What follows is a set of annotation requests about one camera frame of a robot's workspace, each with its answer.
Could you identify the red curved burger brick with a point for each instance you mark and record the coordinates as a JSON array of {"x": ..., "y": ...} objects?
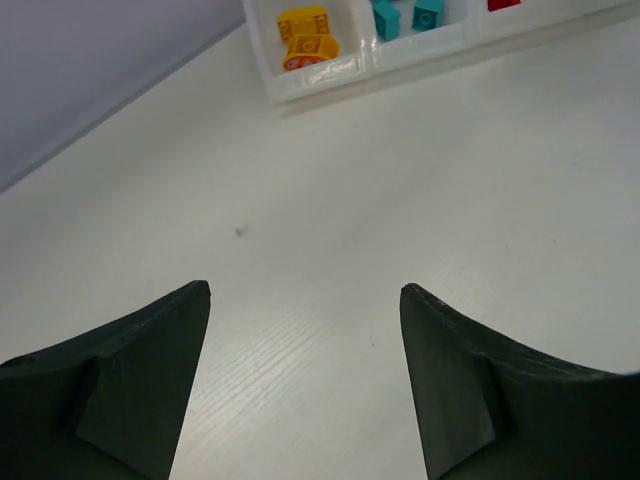
[{"x": 495, "y": 5}]

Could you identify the yellow rounded lego brick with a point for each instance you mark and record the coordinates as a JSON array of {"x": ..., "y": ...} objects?
[{"x": 309, "y": 49}]

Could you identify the burger printed lego stack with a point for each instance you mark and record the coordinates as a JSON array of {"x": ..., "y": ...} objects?
[{"x": 306, "y": 20}]

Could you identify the clear four-compartment tray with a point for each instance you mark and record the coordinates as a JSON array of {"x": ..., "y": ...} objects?
[{"x": 363, "y": 54}]

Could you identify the small teal lego brick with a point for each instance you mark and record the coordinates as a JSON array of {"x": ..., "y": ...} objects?
[{"x": 387, "y": 20}]

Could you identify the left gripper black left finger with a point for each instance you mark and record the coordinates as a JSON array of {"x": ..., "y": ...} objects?
[{"x": 109, "y": 403}]

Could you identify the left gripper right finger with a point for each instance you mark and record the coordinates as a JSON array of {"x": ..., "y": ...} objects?
[{"x": 489, "y": 407}]

